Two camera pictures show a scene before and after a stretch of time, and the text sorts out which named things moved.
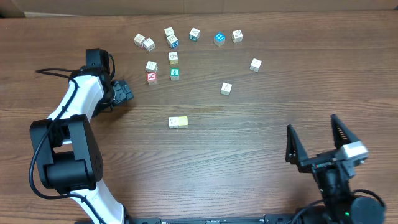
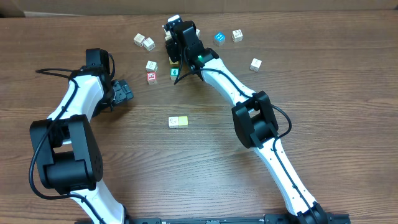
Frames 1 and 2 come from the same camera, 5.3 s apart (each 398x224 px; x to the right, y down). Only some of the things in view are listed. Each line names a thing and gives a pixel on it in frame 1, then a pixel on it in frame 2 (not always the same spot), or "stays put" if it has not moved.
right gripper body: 316,163 -> 175,50
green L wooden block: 173,122 stays put
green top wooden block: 175,73 stays put
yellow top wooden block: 183,121 stays put
